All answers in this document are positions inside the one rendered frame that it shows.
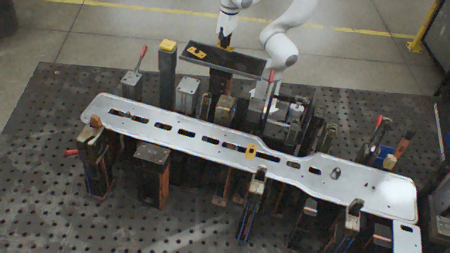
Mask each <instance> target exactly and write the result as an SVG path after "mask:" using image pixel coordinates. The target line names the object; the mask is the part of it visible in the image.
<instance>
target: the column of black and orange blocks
mask: <svg viewBox="0 0 450 253"><path fill-rule="evenodd" d="M449 175H450V155H449V156H448V157H447V159H446V160H443V162H442V165H441V167H440V168H439V169H438V170H437V171H436V172H435V174H433V176H432V178H431V179H430V180H429V181H428V183H427V184H425V185H424V187H423V188H422V189H421V191H420V193H418V194H417V195H416V197H417V206H418V209H419V208H420V207H421V204H422V202H423V201H424V200H425V198H426V197H427V196H428V195H433V194H434V192H435V191H436V189H438V187H439V186H440V185H441V184H442V183H443V182H444V181H445V180H446V179H447V178H448V176H449Z"/></svg>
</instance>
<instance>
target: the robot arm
mask: <svg viewBox="0 0 450 253"><path fill-rule="evenodd" d="M260 1H261V0H221V2H220V9H221V12H220V14H219V19H218V23H217V34H218V33H220V34H219V39H221V45H220V46H221V47H223V48H225V49H226V47H227V46H230V41H231V38H230V37H231V35H232V31H234V30H235V28H236V26H237V22H238V13H239V11H240V10H241V9H246V8H249V7H251V6H254V5H255V4H257V3H259V2H260ZM317 3H318V0H294V1H293V2H292V4H291V5H290V7H289V9H288V10H287V11H286V12H285V13H284V14H283V15H282V16H281V17H280V18H278V19H277V20H274V21H273V22H271V23H269V24H268V25H267V26H266V27H265V28H264V29H263V30H262V31H261V33H260V36H259V42H260V44H261V46H262V48H263V49H264V50H265V51H266V52H267V53H268V54H269V56H270V57H271V58H267V60H268V63H267V65H266V69H265V71H264V74H263V77H262V80H261V81H257V85H256V89H253V90H251V91H250V92H249V93H251V94H252V95H251V97H254V98H259V99H262V100H263V96H264V94H265V93H266V89H267V86H268V80H269V76H270V74H271V71H272V70H274V72H275V73H274V80H273V82H272V83H271V86H270V89H269V93H268V99H267V101H266V104H265V107H264V112H266V109H267V105H268V104H269V99H270V95H271V92H272V88H273V86H274V82H277V85H276V90H275V95H278V90H279V86H280V84H281V79H282V76H283V72H284V70H285V69H286V68H287V67H290V66H292V65H294V64H295V63H296V62H297V61H298V58H299V52H298V49H297V47H296V45H294V43H293V42H292V41H291V40H290V39H289V38H288V37H287V36H286V35H285V33H286V32H287V31H288V30H289V29H290V28H291V27H299V26H300V25H302V24H305V23H306V21H307V20H308V18H309V16H310V15H311V14H312V12H313V11H314V9H315V8H316V6H317ZM223 35H224V36H223ZM276 100H277V99H275V98H274V100H273V103H272V105H271V109H270V112H275V111H277V110H278V108H275V107H276Z"/></svg>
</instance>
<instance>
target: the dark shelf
mask: <svg viewBox="0 0 450 253"><path fill-rule="evenodd" d="M434 110H435V118H436V123H437V128H438V129H437V132H438V136H439V145H440V150H441V155H442V161H443V160H446V159H447V157H448V156H449V155H450V151H449V149H448V146H447V144H446V141H445V137H446V135H447V134H448V133H449V132H450V104H449V103H444V102H441V101H438V100H436V101H435V103H434Z"/></svg>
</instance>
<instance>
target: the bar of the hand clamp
mask: <svg viewBox="0 0 450 253"><path fill-rule="evenodd" d="M391 124H392V119H390V118H388V117H383V118H382V120H381V122H380V124H379V126H378V128H377V130H376V132H375V134H374V136H373V138H372V140H371V142H370V144H369V149H368V152H367V154H369V152H370V151H371V148H372V147H373V145H376V148H375V152H373V155H376V153H377V152H378V151H379V149H380V146H381V145H382V143H383V141H384V137H385V135H386V133H387V132H388V130H390V129H391Z"/></svg>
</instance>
